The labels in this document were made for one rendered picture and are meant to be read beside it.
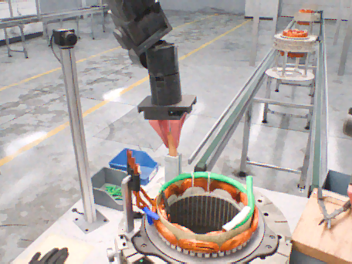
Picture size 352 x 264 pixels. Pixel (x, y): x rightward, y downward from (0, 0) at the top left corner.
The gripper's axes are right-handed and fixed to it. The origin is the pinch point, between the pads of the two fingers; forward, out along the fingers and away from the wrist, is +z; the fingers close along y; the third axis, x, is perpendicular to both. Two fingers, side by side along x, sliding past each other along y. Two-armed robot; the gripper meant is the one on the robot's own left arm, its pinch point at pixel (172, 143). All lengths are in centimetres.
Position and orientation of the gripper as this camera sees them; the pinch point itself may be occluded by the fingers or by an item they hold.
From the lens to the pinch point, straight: 65.8
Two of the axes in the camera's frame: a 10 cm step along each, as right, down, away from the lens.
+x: -2.6, 4.3, -8.7
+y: -9.6, -0.2, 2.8
